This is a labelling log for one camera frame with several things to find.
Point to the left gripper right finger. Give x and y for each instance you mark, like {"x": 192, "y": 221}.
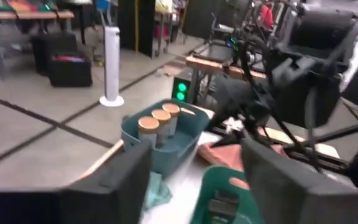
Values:
{"x": 306, "y": 202}

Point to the black box with green lights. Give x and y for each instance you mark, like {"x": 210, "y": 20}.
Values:
{"x": 181, "y": 90}

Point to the spice jar with wooden lid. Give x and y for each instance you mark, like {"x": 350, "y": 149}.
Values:
{"x": 148, "y": 124}
{"x": 171, "y": 109}
{"x": 161, "y": 115}

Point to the teal plastic bin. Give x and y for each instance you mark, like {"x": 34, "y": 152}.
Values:
{"x": 210, "y": 183}

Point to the wooden table with clutter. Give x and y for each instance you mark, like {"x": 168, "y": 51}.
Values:
{"x": 26, "y": 15}

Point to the blue-grey plastic bin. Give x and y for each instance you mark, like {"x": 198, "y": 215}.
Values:
{"x": 179, "y": 149}

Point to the black floor crate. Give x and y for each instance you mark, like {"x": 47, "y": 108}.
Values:
{"x": 70, "y": 73}
{"x": 53, "y": 46}

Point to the black pillar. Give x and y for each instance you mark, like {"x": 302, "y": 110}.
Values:
{"x": 145, "y": 28}

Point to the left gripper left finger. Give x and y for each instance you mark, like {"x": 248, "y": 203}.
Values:
{"x": 73, "y": 208}

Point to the salmon pink cloth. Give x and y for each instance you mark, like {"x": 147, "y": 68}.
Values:
{"x": 222, "y": 155}

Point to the wooden topped workbench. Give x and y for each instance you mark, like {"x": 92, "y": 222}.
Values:
{"x": 204, "y": 63}

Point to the white pole on round base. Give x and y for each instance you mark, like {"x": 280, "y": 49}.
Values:
{"x": 112, "y": 62}

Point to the light blue cloth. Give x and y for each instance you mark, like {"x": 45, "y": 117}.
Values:
{"x": 157, "y": 193}

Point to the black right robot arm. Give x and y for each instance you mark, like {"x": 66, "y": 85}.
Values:
{"x": 306, "y": 93}

